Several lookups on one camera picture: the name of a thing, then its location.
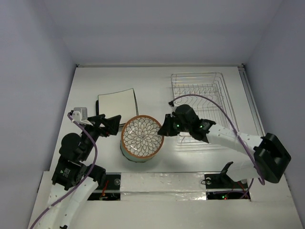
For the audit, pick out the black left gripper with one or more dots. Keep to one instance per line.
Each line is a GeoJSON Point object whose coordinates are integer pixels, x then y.
{"type": "Point", "coordinates": [111, 124]}

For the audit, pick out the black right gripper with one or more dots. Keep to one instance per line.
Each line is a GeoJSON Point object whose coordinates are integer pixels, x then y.
{"type": "Point", "coordinates": [172, 125]}

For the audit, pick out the black floral square plate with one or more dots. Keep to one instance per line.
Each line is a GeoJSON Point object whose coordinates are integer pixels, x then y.
{"type": "Point", "coordinates": [97, 107]}

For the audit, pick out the white square plate black rim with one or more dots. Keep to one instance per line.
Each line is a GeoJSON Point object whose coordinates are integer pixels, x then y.
{"type": "Point", "coordinates": [128, 107]}

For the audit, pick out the white petal pattern bowl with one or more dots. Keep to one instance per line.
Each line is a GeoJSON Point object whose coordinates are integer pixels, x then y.
{"type": "Point", "coordinates": [142, 131]}

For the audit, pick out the light blue flower plate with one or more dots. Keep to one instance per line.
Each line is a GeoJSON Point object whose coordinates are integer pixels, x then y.
{"type": "Point", "coordinates": [136, 155]}

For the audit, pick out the teal scalloped plate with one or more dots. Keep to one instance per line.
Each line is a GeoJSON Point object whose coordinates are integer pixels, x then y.
{"type": "Point", "coordinates": [133, 158]}

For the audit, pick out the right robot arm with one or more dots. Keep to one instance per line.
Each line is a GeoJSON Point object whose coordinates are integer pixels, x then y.
{"type": "Point", "coordinates": [268, 158]}

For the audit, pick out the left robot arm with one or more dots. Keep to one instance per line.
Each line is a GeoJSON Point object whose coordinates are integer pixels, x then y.
{"type": "Point", "coordinates": [76, 174]}

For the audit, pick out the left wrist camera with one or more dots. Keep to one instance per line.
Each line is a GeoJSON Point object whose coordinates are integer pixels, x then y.
{"type": "Point", "coordinates": [78, 114]}

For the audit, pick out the wire dish rack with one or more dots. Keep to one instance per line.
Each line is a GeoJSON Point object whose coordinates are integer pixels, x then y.
{"type": "Point", "coordinates": [207, 94]}

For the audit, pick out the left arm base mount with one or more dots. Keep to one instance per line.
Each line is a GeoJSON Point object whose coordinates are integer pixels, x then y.
{"type": "Point", "coordinates": [109, 191]}

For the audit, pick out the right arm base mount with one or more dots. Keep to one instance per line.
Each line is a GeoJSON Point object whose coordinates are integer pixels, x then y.
{"type": "Point", "coordinates": [221, 187]}

